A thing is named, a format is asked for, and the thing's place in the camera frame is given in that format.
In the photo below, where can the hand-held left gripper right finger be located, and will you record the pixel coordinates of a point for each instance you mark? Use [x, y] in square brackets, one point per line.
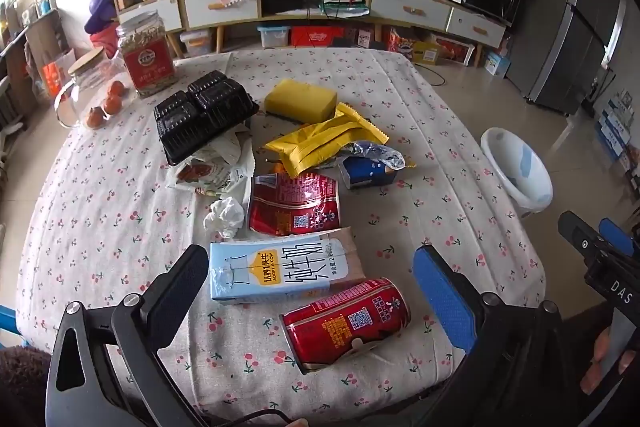
[440, 292]

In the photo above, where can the red gift box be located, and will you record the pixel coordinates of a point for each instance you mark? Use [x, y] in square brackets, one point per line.
[317, 38]

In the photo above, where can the glass jar with wooden lid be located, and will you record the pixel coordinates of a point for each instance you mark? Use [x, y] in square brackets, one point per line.
[87, 82]

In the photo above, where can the yellow sponge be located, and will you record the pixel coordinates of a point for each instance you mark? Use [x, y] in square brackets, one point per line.
[300, 99]

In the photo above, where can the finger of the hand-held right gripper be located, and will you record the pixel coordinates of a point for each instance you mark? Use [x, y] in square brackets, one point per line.
[615, 233]
[580, 237]

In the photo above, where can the grey refrigerator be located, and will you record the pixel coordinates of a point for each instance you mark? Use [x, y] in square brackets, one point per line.
[565, 32]

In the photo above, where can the crumpled white paper bag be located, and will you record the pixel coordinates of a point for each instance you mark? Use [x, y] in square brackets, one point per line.
[220, 167]

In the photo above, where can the floral tablecloth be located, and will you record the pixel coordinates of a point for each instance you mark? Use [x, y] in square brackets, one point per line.
[125, 217]

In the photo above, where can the clear jar with red label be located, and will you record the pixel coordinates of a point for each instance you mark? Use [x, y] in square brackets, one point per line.
[145, 57]

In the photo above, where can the white trash bin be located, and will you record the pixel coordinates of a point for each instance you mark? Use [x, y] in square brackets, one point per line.
[520, 172]

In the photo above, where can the small orange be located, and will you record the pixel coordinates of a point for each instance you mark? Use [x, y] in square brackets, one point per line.
[94, 117]
[117, 88]
[111, 105]

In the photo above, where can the yellow plastic wrapper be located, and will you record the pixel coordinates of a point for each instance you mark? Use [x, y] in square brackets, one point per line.
[320, 139]

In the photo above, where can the clear plastic storage box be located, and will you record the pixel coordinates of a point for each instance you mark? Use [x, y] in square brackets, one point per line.
[274, 37]
[200, 43]

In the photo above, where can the purple hat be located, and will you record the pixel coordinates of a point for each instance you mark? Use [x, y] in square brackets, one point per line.
[102, 9]

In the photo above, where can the person's right hand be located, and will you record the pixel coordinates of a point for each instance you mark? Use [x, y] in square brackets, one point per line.
[600, 347]

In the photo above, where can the dented red drink can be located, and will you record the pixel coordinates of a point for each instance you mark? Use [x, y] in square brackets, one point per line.
[345, 324]
[295, 204]

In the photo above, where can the black plastic tray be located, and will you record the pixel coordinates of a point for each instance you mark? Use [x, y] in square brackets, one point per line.
[205, 112]

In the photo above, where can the stack of blue white boxes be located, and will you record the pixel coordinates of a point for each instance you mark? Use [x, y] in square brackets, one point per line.
[620, 132]

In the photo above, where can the light blue milk carton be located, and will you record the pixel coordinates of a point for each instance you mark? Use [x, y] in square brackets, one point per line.
[280, 269]

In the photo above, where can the white and wood tv cabinet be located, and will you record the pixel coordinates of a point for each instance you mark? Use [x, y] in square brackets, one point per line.
[415, 9]

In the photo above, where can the crumpled white tissue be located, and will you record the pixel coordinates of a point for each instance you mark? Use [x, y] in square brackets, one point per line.
[223, 217]

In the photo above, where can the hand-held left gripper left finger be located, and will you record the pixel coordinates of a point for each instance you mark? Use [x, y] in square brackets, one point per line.
[175, 287]

